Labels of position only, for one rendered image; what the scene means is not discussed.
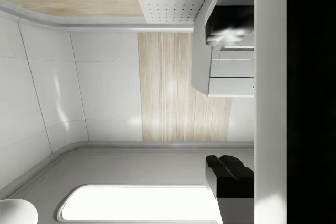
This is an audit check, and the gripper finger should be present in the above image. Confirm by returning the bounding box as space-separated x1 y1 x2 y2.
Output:
205 5 255 48
205 154 255 199

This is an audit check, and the white cabinet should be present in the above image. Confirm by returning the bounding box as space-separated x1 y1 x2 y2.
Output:
191 0 255 98

